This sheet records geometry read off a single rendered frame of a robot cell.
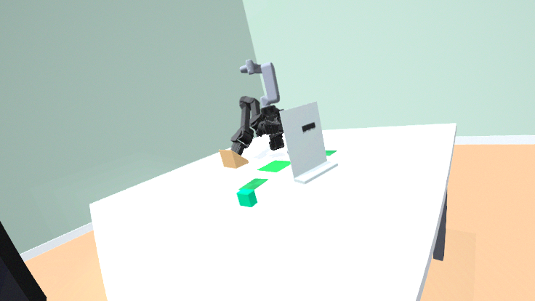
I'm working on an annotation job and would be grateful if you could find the teal cube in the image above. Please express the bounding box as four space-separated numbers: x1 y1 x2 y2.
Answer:
236 189 257 207

